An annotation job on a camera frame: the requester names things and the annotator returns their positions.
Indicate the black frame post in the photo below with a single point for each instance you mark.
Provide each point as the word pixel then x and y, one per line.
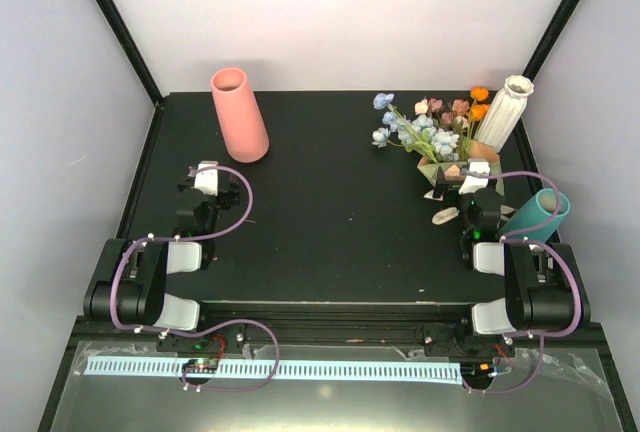
pixel 553 31
pixel 128 45

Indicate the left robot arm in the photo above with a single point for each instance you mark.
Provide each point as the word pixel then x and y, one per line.
pixel 141 298

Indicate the teal cylindrical vase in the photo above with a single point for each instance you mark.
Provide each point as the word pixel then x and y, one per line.
pixel 536 210

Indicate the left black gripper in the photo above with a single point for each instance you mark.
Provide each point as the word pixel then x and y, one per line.
pixel 232 199

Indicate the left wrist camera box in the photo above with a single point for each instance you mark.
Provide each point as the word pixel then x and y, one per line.
pixel 206 178

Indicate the blue artificial flower bunch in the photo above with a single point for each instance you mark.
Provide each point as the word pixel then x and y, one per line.
pixel 423 134

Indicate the white ribbed vase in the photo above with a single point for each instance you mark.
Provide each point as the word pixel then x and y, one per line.
pixel 504 112

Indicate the green and orange wrapping paper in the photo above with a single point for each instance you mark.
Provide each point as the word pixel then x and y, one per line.
pixel 478 151

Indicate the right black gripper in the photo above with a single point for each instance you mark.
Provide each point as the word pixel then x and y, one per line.
pixel 440 186

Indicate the pink ceramic vase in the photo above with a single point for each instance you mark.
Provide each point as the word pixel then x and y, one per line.
pixel 239 116

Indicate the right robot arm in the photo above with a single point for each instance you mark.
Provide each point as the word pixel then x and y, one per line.
pixel 544 294

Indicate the pink artificial flower bunch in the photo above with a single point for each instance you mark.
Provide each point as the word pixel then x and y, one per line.
pixel 452 116

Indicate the orange artificial flower bunch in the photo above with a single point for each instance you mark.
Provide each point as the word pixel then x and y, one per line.
pixel 477 112

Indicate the white slotted cable duct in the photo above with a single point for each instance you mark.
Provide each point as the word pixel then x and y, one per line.
pixel 309 370

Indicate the cream printed ribbon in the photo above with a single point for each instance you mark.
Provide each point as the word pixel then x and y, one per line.
pixel 451 213

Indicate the right black frame post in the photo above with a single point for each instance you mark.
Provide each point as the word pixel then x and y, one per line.
pixel 553 31

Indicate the left black frame post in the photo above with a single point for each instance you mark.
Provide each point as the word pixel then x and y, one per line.
pixel 128 45

